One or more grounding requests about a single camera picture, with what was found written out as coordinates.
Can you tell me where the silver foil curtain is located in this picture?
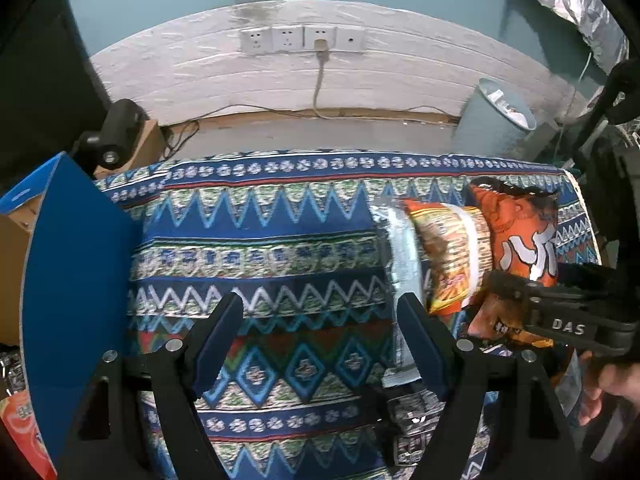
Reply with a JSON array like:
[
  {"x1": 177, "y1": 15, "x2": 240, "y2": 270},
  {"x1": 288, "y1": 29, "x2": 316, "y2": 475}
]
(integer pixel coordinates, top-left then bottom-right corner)
[{"x1": 537, "y1": 0, "x2": 629, "y2": 74}]

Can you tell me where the orange black chip bag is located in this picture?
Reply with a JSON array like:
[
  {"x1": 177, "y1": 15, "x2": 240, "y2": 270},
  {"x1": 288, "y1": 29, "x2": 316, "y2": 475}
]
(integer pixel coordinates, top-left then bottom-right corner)
[{"x1": 468, "y1": 177, "x2": 558, "y2": 348}]

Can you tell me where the black camera on box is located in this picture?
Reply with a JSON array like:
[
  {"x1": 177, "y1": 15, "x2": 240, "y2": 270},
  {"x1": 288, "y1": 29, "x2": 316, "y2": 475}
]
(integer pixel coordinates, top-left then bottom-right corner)
[{"x1": 70, "y1": 99, "x2": 149, "y2": 174}]

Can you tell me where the grey plug and cable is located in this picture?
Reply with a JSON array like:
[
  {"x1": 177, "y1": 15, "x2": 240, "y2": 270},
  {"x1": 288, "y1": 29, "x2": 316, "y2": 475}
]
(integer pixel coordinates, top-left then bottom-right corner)
[{"x1": 311, "y1": 38, "x2": 331, "y2": 118}]

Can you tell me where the patterned blue table cloth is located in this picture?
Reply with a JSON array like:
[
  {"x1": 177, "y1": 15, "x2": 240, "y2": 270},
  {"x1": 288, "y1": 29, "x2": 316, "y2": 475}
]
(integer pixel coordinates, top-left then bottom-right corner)
[{"x1": 94, "y1": 148, "x2": 604, "y2": 480}]

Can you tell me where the person's right hand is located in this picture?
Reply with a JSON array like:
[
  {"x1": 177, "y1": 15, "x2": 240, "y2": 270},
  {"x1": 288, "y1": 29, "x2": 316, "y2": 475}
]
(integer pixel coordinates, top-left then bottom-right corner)
[{"x1": 578, "y1": 351, "x2": 640, "y2": 426}]

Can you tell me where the white wall socket strip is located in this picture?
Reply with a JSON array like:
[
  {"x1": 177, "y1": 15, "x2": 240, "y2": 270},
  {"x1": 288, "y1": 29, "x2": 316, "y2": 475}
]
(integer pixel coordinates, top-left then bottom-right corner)
[{"x1": 240, "y1": 24, "x2": 367, "y2": 55}]

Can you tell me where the black hanging cloth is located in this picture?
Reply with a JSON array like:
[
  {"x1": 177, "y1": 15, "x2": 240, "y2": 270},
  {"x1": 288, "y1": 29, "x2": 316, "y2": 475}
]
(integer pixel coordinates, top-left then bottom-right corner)
[{"x1": 1, "y1": 0, "x2": 111, "y2": 192}]

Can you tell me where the light blue waste bin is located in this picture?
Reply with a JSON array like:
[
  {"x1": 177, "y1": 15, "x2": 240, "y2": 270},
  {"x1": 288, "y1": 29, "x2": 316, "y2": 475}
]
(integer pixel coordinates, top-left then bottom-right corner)
[{"x1": 450, "y1": 78, "x2": 537, "y2": 158}]

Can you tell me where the blue cardboard box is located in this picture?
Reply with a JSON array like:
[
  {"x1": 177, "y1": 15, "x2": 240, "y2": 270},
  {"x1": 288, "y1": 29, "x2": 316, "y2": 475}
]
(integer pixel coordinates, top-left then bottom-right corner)
[{"x1": 1, "y1": 153, "x2": 138, "y2": 465}]

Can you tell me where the black snack bag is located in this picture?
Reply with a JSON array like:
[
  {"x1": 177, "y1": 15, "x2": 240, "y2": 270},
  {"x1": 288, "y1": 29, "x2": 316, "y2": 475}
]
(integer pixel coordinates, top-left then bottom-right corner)
[{"x1": 387, "y1": 391, "x2": 490, "y2": 468}]

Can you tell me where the orange translucent snack bag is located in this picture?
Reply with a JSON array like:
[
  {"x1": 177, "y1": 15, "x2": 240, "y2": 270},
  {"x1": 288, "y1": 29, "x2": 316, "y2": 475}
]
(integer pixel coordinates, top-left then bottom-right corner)
[{"x1": 1, "y1": 390, "x2": 58, "y2": 480}]

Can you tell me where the orange striped noodle snack bag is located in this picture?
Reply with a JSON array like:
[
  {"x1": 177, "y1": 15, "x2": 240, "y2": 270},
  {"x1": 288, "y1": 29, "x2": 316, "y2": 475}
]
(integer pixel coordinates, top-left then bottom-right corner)
[{"x1": 402, "y1": 200, "x2": 492, "y2": 315}]

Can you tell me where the silver foil snack pack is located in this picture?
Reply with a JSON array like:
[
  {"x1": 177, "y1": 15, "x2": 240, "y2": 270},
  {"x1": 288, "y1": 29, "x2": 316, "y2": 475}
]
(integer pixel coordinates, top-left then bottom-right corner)
[{"x1": 369, "y1": 196, "x2": 424, "y2": 389}]

